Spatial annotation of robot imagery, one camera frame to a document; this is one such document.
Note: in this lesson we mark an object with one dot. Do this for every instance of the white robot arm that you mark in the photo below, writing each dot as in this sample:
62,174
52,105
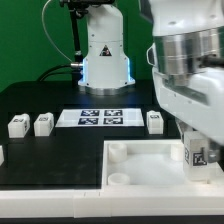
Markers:
187,58

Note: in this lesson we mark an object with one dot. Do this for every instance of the white L-shaped obstacle wall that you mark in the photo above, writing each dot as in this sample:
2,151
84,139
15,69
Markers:
113,201

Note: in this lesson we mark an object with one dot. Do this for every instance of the white part at left edge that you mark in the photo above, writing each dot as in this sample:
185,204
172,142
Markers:
1,155

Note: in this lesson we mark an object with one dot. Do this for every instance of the black camera stand pole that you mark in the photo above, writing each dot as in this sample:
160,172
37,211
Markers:
77,10

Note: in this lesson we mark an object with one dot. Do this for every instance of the white square tabletop part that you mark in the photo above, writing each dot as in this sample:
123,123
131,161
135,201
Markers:
157,163

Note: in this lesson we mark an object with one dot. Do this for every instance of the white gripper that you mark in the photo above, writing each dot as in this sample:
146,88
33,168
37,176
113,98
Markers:
199,105

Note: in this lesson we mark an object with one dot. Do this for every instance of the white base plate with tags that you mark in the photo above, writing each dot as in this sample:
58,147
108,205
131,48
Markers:
127,117

